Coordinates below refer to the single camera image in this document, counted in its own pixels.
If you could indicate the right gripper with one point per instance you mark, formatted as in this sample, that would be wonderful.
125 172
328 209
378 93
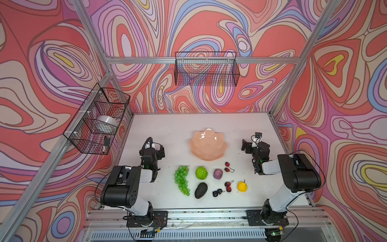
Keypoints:
250 147

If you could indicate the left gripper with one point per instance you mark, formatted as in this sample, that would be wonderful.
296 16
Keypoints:
155 149

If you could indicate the red cherry pair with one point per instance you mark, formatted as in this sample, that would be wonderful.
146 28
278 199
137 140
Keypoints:
228 186
228 168

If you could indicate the green grape bunch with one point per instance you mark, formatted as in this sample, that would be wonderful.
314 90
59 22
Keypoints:
181 181

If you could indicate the yellow pear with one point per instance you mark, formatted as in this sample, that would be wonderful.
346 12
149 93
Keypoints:
242 186

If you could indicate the purple round fruit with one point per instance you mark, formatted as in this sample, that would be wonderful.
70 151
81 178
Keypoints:
218 174

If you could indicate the green bumpy fruit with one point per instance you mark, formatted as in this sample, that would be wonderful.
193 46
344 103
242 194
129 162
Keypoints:
201 173

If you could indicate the dark avocado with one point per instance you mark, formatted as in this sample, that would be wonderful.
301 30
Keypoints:
201 190

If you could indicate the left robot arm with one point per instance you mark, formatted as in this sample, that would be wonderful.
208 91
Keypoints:
121 189

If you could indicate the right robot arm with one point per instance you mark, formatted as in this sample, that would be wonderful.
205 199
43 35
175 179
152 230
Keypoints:
299 177

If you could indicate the pink wavy fruit bowl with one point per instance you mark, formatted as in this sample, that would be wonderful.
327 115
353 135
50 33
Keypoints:
208 145

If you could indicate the white tape roll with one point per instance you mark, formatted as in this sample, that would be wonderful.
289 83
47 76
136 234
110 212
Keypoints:
108 120

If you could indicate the black cherry pair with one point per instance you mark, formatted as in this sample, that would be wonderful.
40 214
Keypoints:
217 192

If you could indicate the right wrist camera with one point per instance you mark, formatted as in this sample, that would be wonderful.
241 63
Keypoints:
258 135

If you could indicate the black wire basket left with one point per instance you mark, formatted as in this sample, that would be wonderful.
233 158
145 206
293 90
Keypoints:
85 132

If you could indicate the black wire basket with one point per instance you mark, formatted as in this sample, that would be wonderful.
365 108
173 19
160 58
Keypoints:
85 132
206 68

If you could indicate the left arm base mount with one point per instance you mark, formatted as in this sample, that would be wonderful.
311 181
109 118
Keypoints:
155 219

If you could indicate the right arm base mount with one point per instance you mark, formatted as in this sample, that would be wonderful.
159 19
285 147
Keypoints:
266 218

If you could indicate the aluminium front rail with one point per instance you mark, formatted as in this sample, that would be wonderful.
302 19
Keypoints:
211 218

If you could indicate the black wire basket back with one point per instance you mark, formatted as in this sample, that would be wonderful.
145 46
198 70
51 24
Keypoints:
206 68

